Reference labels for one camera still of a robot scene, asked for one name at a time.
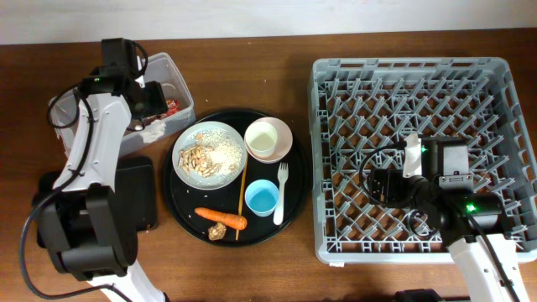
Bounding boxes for red snack wrapper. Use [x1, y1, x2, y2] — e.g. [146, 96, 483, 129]
[158, 99, 180, 119]

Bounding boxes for clear plastic bin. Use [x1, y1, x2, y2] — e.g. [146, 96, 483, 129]
[50, 53, 196, 157]

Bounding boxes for wooden chopstick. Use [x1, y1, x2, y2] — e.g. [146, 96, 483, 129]
[235, 155, 248, 241]

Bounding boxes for orange carrot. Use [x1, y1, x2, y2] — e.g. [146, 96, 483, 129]
[195, 207, 248, 231]

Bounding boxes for brown ginger piece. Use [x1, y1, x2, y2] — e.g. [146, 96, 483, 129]
[208, 222, 227, 241]

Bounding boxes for rice and seed scraps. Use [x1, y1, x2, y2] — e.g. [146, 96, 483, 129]
[177, 128, 242, 178]

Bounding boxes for white tissue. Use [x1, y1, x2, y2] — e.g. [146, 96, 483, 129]
[140, 120, 166, 144]

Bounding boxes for light blue cup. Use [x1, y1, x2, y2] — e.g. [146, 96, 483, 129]
[245, 180, 279, 217]

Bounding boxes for round black tray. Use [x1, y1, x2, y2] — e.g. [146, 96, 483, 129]
[162, 108, 310, 248]

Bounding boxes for grey plate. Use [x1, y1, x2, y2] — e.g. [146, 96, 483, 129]
[171, 121, 248, 190]

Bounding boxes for grey dishwasher rack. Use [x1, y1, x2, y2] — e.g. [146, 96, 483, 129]
[309, 57, 536, 266]

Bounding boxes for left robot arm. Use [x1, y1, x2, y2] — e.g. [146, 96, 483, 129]
[18, 38, 168, 301]

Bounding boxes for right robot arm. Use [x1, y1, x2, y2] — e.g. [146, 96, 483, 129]
[359, 133, 529, 301]

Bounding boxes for black rectangular tray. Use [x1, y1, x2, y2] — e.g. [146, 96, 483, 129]
[53, 156, 157, 245]

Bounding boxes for white plastic fork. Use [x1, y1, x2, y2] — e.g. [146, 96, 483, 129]
[273, 163, 289, 226]

